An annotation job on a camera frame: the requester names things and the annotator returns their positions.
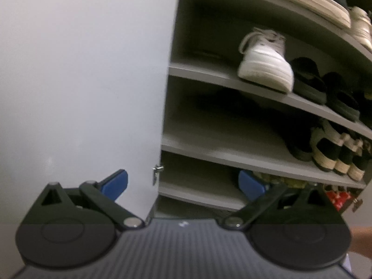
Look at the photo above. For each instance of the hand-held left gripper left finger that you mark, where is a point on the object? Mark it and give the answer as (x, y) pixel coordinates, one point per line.
(116, 181)

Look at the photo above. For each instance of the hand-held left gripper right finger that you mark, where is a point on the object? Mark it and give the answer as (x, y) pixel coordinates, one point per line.
(250, 184)

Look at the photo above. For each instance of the grey shoe cabinet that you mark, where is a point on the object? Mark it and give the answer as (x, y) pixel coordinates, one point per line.
(209, 139)

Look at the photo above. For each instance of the plain white sneaker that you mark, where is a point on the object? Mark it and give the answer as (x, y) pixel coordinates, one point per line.
(264, 64)

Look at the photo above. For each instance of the person's right forearm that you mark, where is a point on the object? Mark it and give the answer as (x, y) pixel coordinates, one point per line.
(363, 241)

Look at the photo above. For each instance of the metal door hinge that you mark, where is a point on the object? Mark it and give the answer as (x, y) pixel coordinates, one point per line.
(357, 205)
(157, 173)

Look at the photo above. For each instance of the black shoe beige sole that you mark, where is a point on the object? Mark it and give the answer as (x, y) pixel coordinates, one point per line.
(328, 148)
(353, 162)

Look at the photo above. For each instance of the red patterned shoe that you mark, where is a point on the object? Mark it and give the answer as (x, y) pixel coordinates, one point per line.
(338, 199)

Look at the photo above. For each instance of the white cabinet door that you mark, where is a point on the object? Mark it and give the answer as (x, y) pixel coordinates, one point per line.
(87, 78)

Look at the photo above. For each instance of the cream white shoe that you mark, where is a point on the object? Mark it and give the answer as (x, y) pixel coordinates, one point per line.
(361, 27)

